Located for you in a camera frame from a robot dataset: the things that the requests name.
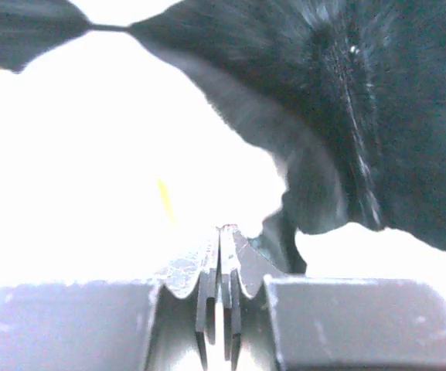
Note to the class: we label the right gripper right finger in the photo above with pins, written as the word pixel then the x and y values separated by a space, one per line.
pixel 274 321

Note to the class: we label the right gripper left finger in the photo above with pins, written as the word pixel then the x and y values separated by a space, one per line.
pixel 164 322

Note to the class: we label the black white checkered pillowcase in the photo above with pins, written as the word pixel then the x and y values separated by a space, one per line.
pixel 349 96

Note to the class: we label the white pillow yellow edge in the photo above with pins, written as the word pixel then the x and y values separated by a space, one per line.
pixel 164 196

